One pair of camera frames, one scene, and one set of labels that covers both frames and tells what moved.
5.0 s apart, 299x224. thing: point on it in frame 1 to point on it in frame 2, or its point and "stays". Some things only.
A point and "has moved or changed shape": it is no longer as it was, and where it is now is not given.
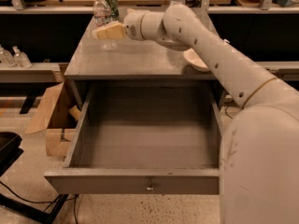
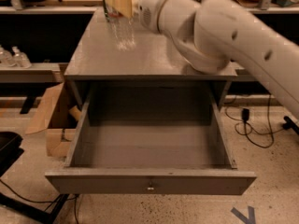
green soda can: x=112 y=1 to x=109 y=14
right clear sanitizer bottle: x=21 y=59 stays
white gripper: x=133 y=24 to x=149 y=9
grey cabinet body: x=135 y=62 stays
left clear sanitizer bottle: x=7 y=59 stays
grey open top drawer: x=144 y=138 stays
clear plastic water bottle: x=102 y=16 has moved or changed shape
